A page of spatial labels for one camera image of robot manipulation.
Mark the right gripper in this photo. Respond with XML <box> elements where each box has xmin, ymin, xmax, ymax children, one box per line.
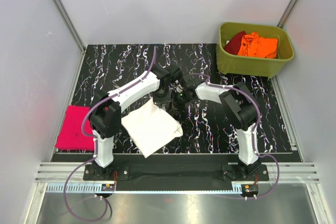
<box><xmin>165</xmin><ymin>90</ymin><xmax>191</xmax><ymax>118</ymax></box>

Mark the white printed t-shirt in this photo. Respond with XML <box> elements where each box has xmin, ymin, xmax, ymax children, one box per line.
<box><xmin>121</xmin><ymin>99</ymin><xmax>183</xmax><ymax>158</ymax></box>

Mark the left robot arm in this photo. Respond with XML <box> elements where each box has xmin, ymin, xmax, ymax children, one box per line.
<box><xmin>85</xmin><ymin>64</ymin><xmax>182</xmax><ymax>180</ymax></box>

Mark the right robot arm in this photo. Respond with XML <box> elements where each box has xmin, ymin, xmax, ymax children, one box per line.
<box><xmin>167</xmin><ymin>74</ymin><xmax>261</xmax><ymax>181</ymax></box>

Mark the dark red t-shirt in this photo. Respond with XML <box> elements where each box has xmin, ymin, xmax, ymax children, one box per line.
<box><xmin>224</xmin><ymin>31</ymin><xmax>246</xmax><ymax>55</ymax></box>

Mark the olive green plastic bin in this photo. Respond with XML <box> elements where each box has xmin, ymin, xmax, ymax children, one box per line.
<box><xmin>216</xmin><ymin>22</ymin><xmax>295</xmax><ymax>78</ymax></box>

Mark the orange t-shirt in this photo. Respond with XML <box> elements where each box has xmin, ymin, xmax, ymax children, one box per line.
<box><xmin>237</xmin><ymin>32</ymin><xmax>279</xmax><ymax>59</ymax></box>

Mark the folded pink t-shirt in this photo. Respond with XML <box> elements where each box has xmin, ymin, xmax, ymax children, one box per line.
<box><xmin>54</xmin><ymin>105</ymin><xmax>111</xmax><ymax>152</ymax></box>

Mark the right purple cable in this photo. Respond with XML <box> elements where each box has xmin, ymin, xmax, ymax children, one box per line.
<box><xmin>188</xmin><ymin>73</ymin><xmax>280</xmax><ymax>198</ymax></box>

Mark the purple cable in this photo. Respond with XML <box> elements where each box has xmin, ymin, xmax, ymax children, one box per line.
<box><xmin>188</xmin><ymin>73</ymin><xmax>280</xmax><ymax>198</ymax></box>
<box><xmin>62</xmin><ymin>46</ymin><xmax>158</xmax><ymax>221</ymax></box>

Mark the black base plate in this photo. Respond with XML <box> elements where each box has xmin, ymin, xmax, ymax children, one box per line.
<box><xmin>83</xmin><ymin>154</ymin><xmax>269</xmax><ymax>193</ymax></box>

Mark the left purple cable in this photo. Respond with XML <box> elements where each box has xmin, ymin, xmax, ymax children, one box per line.
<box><xmin>62</xmin><ymin>46</ymin><xmax>158</xmax><ymax>221</ymax></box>

